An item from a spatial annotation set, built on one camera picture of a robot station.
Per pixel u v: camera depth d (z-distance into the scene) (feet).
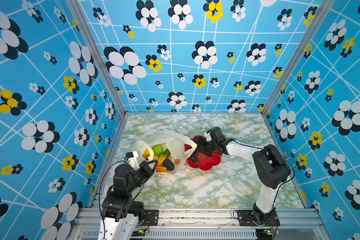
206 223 2.38
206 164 2.99
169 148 2.92
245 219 2.37
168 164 2.85
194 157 3.02
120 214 1.55
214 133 2.51
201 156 3.24
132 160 2.11
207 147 2.71
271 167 1.62
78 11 2.29
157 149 3.06
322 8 2.24
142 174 2.00
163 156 2.99
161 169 2.86
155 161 2.27
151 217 2.42
